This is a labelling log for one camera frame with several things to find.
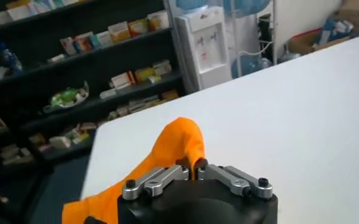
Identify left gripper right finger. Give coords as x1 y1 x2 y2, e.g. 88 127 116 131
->
194 157 274 201

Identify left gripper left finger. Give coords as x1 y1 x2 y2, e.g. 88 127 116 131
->
122 157 192 201

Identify orange t-shirt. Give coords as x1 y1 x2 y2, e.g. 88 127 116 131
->
62 116 207 224

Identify large white table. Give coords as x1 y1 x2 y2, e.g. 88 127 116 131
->
80 32 359 224

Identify flat white medicine box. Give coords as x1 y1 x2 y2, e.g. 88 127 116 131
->
99 88 118 100
47 54 67 63

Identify yellow green medicine box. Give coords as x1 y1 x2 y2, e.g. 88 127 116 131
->
135 66 155 83

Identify white box red stripe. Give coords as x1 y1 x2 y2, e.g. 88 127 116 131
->
110 71 136 89

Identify stacked pale medicine boxes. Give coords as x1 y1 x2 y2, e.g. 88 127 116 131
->
153 59 172 76

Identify blue water jug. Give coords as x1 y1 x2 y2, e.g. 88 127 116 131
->
230 54 273 79
175 0 209 12
223 0 271 18

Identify bowl of green snack packs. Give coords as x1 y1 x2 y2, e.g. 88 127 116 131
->
43 80 90 114

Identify white water dispenser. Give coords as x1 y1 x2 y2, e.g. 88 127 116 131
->
174 5 232 91

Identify orange and white medicine box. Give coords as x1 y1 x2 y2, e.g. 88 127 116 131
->
108 21 130 43

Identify open brown cardboard box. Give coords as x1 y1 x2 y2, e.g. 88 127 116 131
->
287 29 350 55

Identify white metal jug rack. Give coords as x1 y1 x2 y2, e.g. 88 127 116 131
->
232 0 279 77

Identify red and blue medicine box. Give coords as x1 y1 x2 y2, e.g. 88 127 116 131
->
74 32 94 52

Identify white paper cup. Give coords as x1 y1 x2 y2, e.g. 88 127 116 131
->
147 10 170 31

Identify white and red medicine box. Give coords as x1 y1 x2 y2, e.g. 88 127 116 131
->
60 36 76 55

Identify black shelf unit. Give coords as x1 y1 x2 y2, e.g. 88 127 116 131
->
0 0 195 171

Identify blue plastic bottle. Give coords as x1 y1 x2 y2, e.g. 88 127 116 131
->
0 42 23 74

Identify closed brown cardboard box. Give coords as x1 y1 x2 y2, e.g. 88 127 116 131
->
337 0 359 34

